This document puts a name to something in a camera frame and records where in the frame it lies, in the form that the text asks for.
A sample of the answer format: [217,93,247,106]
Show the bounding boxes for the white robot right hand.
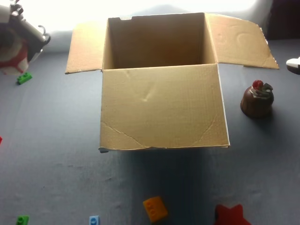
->
[285,57,300,75]

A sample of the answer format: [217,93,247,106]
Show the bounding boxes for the brown mushroom figurine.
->
[240,79,275,118]

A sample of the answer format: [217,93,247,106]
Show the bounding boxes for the cardboard box with flaps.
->
[65,12,280,154]

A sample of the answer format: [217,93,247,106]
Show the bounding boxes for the red star block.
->
[214,203,253,225]

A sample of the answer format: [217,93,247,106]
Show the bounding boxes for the orange sloped toy brick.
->
[142,196,169,223]

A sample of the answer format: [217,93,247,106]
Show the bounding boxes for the white backdrop sheet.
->
[0,0,272,56]

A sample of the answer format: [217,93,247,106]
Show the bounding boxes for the grey table cloth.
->
[0,38,300,225]

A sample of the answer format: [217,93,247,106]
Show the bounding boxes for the small green toy brick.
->
[15,214,30,225]
[16,72,33,85]

